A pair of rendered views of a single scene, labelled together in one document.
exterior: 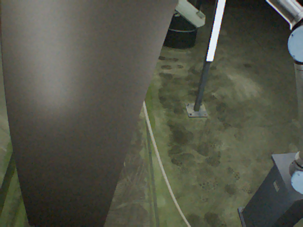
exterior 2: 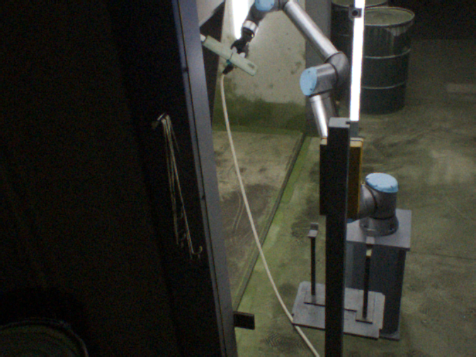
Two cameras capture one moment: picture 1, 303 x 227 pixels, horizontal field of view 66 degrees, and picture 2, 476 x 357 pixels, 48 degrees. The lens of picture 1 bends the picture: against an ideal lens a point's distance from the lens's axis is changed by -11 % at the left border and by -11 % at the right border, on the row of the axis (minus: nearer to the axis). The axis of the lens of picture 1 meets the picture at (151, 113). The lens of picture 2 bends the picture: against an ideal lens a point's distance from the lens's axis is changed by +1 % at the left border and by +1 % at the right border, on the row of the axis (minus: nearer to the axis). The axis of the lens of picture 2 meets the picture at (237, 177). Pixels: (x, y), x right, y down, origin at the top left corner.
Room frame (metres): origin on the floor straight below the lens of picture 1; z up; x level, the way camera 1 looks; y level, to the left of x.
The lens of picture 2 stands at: (-1.39, -1.25, 2.30)
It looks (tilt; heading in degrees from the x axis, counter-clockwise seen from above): 32 degrees down; 28
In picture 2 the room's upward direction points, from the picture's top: 5 degrees counter-clockwise
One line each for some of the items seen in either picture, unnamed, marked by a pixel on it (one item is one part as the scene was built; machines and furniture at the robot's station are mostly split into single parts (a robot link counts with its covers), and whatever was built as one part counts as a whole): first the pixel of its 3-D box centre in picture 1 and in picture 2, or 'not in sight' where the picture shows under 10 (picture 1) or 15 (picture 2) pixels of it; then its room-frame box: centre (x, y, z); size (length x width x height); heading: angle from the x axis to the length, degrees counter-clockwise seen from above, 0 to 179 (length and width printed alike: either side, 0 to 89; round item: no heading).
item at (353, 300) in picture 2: not in sight; (339, 271); (0.04, -0.88, 0.95); 0.26 x 0.15 x 0.32; 98
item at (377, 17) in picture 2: not in sight; (380, 17); (3.52, -0.27, 0.86); 0.54 x 0.54 x 0.01
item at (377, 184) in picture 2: not in sight; (379, 194); (0.77, -0.87, 0.83); 0.17 x 0.15 x 0.18; 140
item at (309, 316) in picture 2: not in sight; (338, 309); (0.02, -0.88, 0.78); 0.31 x 0.23 x 0.01; 98
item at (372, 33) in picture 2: (180, 14); (377, 62); (3.51, -0.27, 0.44); 0.59 x 0.58 x 0.89; 23
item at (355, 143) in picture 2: not in sight; (340, 178); (-0.06, -0.90, 1.42); 0.12 x 0.06 x 0.26; 98
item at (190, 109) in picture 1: (196, 110); not in sight; (1.98, -0.44, 0.01); 0.20 x 0.20 x 0.01; 8
